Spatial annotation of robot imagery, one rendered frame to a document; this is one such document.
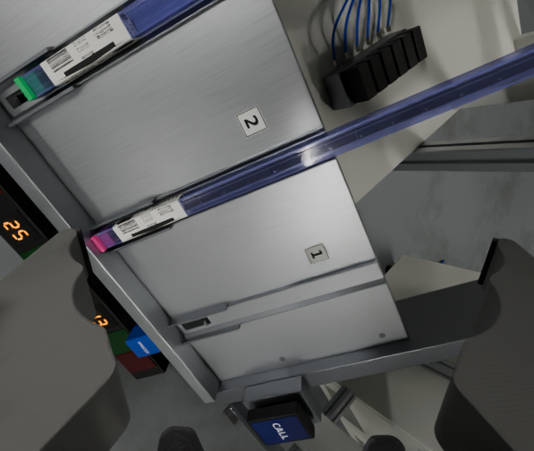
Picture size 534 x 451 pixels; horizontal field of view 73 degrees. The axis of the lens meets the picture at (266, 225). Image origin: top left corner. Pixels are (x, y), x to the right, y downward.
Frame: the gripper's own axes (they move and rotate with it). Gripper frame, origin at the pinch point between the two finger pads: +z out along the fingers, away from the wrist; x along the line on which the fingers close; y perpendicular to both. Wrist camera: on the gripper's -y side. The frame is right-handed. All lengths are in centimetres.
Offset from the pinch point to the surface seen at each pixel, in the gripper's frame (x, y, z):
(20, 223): -22.0, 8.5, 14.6
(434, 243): 78, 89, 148
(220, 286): -5.0, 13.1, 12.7
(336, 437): 10, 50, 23
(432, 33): 26, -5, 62
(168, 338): -9.7, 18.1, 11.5
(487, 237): 121, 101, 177
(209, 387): -6.5, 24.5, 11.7
